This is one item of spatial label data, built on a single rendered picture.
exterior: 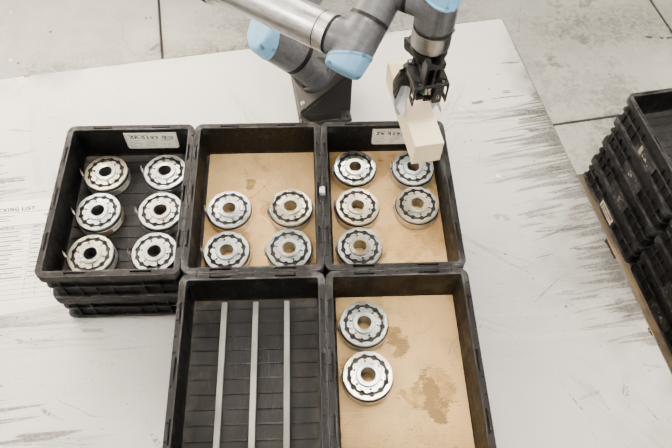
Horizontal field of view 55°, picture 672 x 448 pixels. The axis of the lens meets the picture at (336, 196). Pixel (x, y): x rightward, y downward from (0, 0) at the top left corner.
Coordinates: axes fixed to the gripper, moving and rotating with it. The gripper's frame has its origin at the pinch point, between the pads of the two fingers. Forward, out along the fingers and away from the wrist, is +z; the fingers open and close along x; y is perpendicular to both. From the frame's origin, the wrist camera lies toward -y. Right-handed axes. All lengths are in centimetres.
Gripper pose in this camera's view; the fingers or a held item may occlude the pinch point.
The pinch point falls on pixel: (414, 105)
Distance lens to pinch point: 142.3
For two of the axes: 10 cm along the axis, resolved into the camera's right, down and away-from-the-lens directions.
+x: 9.8, -1.5, 1.2
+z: -0.2, 5.4, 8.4
